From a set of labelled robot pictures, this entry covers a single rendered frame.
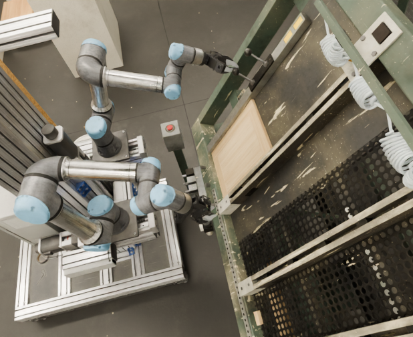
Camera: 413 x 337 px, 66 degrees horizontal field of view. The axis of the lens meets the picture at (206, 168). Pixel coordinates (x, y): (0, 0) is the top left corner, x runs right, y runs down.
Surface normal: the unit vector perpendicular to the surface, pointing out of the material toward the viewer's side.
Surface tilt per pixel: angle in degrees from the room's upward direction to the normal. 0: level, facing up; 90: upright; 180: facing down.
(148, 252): 0
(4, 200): 0
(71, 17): 90
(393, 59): 58
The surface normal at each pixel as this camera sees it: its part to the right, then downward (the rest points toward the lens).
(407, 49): -0.89, -0.07
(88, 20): 0.22, 0.83
